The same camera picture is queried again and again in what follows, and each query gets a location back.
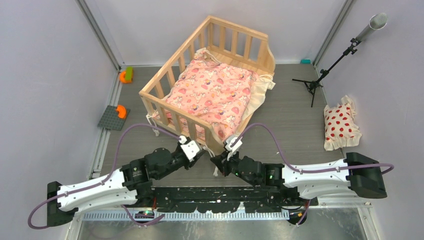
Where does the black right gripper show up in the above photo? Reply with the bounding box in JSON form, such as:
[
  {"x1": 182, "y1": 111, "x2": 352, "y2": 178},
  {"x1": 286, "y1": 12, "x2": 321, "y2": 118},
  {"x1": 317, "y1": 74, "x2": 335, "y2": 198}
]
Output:
[{"x1": 211, "y1": 148, "x2": 244, "y2": 180}]

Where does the pink unicorn print cushion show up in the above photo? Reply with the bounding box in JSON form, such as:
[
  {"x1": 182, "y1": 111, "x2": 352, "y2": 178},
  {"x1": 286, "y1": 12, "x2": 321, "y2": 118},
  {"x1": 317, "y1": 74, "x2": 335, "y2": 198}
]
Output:
[{"x1": 145, "y1": 47, "x2": 276, "y2": 177}]

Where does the wooden slatted pet bed frame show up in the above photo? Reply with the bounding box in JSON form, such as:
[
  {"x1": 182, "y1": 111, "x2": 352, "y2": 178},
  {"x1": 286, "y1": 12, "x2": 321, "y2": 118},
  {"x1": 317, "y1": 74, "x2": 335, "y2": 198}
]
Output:
[{"x1": 139, "y1": 15, "x2": 276, "y2": 154}]

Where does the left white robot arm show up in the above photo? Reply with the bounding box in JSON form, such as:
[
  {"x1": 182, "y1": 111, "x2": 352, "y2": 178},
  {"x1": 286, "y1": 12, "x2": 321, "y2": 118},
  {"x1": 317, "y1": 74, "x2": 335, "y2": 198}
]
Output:
[{"x1": 46, "y1": 140, "x2": 205, "y2": 227}]

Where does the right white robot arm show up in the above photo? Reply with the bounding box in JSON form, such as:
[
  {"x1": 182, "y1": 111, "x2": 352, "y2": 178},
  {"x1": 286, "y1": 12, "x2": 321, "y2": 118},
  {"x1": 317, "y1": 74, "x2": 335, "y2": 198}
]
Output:
[{"x1": 210, "y1": 152, "x2": 388, "y2": 205}]

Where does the orange arch toy block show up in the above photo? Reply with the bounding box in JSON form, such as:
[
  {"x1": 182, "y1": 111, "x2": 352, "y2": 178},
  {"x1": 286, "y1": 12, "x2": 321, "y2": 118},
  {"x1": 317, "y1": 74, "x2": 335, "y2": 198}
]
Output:
[{"x1": 115, "y1": 105, "x2": 128, "y2": 119}]

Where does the grey building block plate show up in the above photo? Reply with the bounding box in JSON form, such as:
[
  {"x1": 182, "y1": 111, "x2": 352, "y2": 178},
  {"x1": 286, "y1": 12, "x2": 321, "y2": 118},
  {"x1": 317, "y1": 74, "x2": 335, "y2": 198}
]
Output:
[{"x1": 97, "y1": 105, "x2": 131, "y2": 131}]

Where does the orange and green toy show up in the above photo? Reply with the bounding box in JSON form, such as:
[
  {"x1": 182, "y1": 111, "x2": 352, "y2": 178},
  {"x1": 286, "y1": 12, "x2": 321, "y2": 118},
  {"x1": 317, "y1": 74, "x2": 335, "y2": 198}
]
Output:
[{"x1": 119, "y1": 66, "x2": 134, "y2": 84}]

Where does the white strawberry print pillow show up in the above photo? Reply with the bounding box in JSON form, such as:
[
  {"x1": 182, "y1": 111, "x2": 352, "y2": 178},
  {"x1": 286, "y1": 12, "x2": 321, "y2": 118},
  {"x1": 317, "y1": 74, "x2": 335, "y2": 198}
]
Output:
[{"x1": 323, "y1": 95, "x2": 362, "y2": 151}]

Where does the small teal block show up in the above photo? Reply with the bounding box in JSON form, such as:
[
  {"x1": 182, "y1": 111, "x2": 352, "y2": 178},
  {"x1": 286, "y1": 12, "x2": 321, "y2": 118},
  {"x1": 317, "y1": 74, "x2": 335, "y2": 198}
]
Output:
[{"x1": 300, "y1": 59, "x2": 311, "y2": 64}]

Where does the microphone on black stand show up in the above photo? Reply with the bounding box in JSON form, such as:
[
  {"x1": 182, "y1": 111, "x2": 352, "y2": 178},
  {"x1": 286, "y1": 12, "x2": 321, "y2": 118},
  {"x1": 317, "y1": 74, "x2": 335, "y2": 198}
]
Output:
[{"x1": 292, "y1": 13, "x2": 388, "y2": 108}]

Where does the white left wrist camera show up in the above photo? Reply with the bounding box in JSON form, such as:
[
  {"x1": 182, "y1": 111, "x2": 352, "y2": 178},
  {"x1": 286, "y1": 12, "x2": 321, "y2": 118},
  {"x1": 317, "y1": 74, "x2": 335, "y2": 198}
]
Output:
[{"x1": 178, "y1": 135, "x2": 202, "y2": 162}]

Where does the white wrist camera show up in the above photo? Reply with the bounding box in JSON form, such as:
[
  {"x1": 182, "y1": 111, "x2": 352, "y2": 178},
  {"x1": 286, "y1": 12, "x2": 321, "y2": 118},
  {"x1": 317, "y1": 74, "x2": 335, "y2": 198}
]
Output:
[
  {"x1": 178, "y1": 135, "x2": 202, "y2": 162},
  {"x1": 224, "y1": 134, "x2": 243, "y2": 161}
]

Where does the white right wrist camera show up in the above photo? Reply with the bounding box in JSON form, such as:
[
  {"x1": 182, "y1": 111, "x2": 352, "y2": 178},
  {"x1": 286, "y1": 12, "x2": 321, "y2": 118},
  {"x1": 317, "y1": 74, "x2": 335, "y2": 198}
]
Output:
[{"x1": 224, "y1": 134, "x2": 243, "y2": 161}]

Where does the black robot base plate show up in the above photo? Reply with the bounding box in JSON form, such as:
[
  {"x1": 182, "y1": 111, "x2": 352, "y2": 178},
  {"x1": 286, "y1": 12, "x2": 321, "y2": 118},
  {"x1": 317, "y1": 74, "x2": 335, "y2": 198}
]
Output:
[{"x1": 126, "y1": 186, "x2": 308, "y2": 214}]

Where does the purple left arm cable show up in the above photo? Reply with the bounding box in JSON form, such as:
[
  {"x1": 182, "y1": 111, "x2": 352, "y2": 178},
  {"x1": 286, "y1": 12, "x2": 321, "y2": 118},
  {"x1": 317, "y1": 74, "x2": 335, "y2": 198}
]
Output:
[{"x1": 27, "y1": 123, "x2": 186, "y2": 230}]

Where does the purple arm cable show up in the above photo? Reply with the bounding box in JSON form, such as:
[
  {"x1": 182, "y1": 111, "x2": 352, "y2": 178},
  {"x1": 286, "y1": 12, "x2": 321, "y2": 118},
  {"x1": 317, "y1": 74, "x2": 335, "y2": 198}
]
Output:
[
  {"x1": 231, "y1": 123, "x2": 395, "y2": 227},
  {"x1": 27, "y1": 123, "x2": 186, "y2": 230}
]

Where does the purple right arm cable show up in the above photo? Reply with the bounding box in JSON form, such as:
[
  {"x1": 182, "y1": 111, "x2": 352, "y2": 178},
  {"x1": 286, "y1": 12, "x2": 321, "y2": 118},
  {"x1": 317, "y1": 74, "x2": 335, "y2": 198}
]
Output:
[{"x1": 231, "y1": 123, "x2": 395, "y2": 227}]

